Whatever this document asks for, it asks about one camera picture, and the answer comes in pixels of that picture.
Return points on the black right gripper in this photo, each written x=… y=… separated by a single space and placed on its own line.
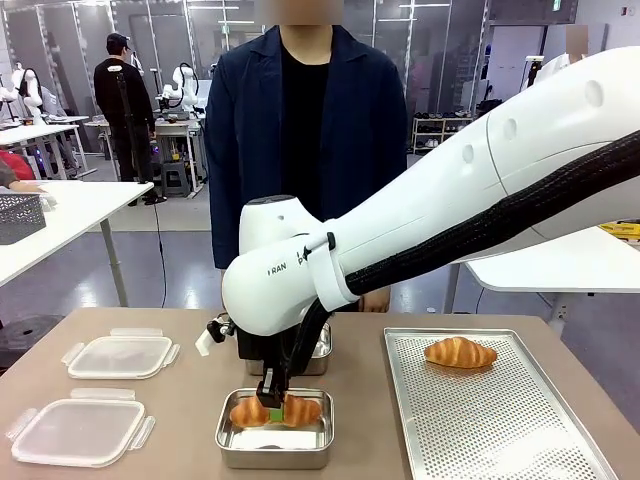
x=262 y=352

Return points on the golden croissant bread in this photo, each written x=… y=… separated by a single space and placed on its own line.
x=460 y=352
x=247 y=412

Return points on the clear plastic clip lid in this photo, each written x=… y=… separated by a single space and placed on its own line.
x=77 y=432
x=120 y=356

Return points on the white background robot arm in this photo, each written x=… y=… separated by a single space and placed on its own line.
x=30 y=90
x=182 y=87

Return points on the person's right forearm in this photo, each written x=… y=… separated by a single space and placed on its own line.
x=222 y=230

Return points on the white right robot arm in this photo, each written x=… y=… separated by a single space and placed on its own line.
x=425 y=200

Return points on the square stainless steel container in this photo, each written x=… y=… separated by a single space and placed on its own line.
x=320 y=350
x=275 y=442

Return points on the person's left hand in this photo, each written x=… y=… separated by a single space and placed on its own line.
x=375 y=301

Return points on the perforated metal baking tray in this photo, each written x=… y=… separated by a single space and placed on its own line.
x=480 y=415

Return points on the grey plastic step stool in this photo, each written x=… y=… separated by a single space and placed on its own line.
x=176 y=180

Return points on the black round base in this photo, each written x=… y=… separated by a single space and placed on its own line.
x=27 y=340

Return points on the white side table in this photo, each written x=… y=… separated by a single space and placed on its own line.
x=80 y=215

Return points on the person in navy jacket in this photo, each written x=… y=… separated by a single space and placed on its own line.
x=280 y=125

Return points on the grey background workbench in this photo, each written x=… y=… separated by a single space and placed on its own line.
x=175 y=135

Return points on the black tripod pole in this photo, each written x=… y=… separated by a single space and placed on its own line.
x=131 y=130

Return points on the grey mesh basket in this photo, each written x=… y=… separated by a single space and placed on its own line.
x=20 y=217

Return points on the wooden shoe rack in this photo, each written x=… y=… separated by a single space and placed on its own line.
x=440 y=132

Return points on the white rounded table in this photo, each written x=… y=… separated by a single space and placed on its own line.
x=560 y=265

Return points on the man in black clothes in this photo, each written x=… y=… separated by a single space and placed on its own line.
x=122 y=100

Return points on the person in red top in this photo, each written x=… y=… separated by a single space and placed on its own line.
x=17 y=172

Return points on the white background desk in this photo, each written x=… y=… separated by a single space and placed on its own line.
x=37 y=140

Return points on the black bag pile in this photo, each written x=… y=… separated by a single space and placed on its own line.
x=489 y=105

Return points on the yellow black tool case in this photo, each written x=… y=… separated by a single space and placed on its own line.
x=622 y=232

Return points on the mannequin with white shirt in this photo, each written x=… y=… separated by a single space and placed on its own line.
x=560 y=62

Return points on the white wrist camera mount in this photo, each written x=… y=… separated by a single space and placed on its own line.
x=206 y=342

